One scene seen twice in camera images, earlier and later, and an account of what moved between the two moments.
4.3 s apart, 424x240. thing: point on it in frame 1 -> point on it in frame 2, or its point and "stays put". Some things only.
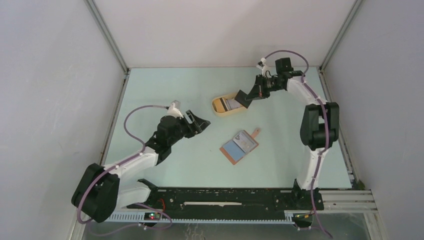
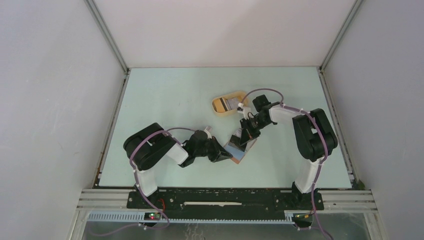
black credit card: [241, 98] -> [235, 142]
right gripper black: [258, 92] -> [247, 132]
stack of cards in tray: [222, 104] stays put
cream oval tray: [227, 105] stays put
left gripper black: [200, 125] -> [219, 152]
